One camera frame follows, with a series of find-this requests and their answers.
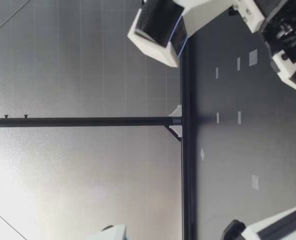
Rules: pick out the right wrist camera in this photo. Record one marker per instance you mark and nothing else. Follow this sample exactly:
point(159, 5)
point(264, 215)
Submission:
point(200, 15)

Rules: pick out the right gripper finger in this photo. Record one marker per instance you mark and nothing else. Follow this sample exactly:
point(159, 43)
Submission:
point(285, 67)

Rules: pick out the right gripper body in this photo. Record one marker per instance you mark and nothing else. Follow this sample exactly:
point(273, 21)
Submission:
point(283, 17)

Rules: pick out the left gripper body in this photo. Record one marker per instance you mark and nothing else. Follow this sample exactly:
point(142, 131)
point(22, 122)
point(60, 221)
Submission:
point(234, 228)

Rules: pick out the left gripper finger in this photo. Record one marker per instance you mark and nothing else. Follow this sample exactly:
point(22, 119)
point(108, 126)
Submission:
point(275, 225)

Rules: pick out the black frame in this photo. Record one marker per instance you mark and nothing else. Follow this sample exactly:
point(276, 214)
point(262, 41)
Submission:
point(88, 121)

